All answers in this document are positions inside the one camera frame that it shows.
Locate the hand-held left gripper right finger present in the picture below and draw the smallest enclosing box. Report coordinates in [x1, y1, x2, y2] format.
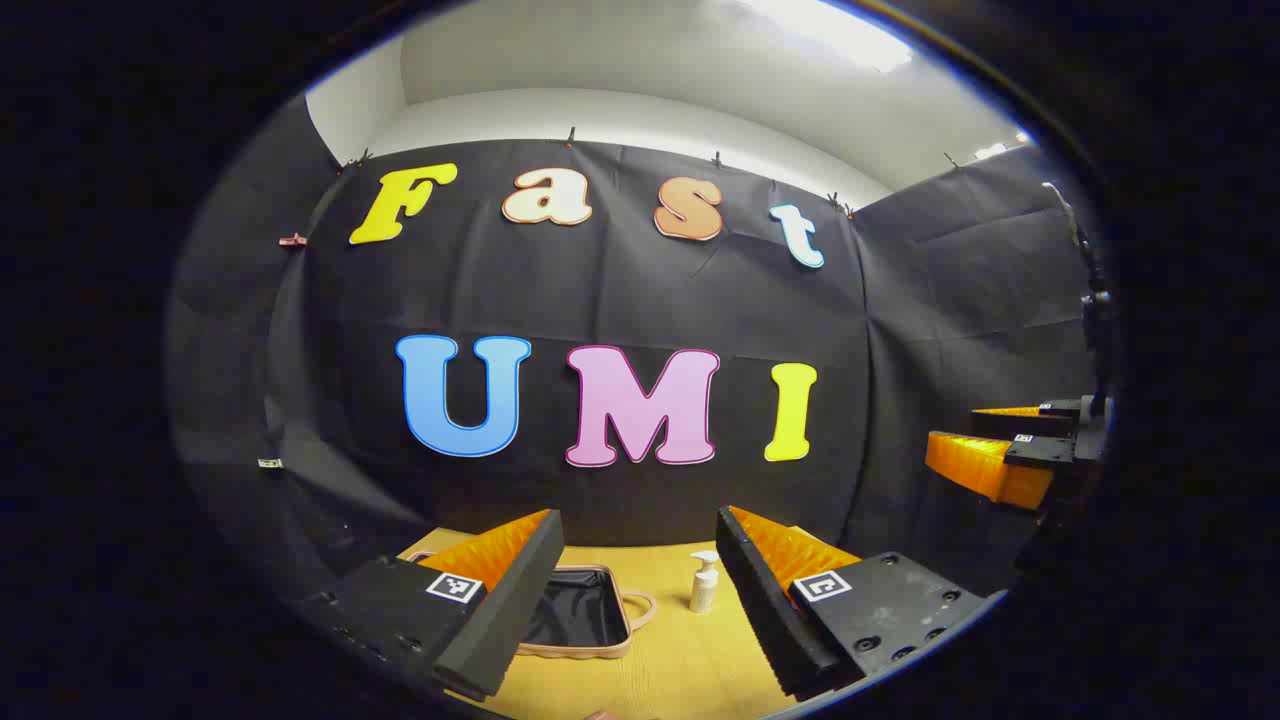
[714, 505, 1009, 701]

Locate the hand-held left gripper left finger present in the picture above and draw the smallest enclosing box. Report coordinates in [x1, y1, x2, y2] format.
[295, 508, 566, 701]

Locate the white pump bottle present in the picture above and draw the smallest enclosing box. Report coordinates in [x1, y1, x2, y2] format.
[688, 550, 721, 614]

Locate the black backdrop cloth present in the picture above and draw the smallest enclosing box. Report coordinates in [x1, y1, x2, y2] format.
[165, 95, 1101, 601]

